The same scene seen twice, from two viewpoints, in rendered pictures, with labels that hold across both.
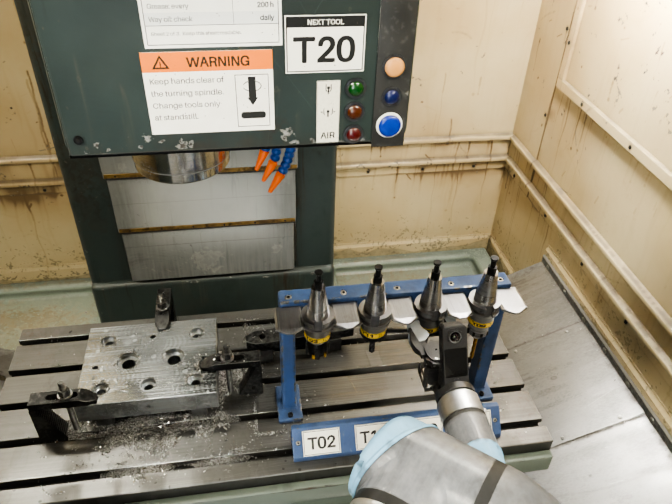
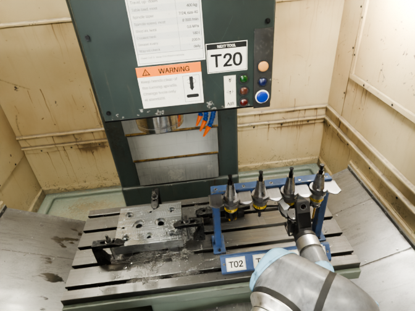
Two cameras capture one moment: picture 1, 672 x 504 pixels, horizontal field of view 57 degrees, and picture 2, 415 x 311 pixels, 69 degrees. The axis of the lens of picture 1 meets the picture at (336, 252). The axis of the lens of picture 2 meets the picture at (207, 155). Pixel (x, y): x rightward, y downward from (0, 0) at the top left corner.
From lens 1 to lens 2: 5 cm
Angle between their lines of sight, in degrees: 7
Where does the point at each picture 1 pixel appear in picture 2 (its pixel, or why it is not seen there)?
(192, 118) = (162, 99)
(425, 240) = (285, 160)
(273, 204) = (207, 145)
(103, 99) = (119, 92)
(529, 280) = (341, 178)
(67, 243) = (110, 169)
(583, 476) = (378, 282)
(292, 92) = (211, 82)
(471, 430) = (315, 256)
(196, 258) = (170, 173)
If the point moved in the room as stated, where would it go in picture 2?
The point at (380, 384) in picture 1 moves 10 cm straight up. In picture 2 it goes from (265, 234) to (265, 218)
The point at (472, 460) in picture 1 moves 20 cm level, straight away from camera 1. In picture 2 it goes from (317, 271) to (331, 206)
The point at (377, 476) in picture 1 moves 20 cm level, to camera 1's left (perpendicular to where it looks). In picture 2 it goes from (264, 279) to (169, 276)
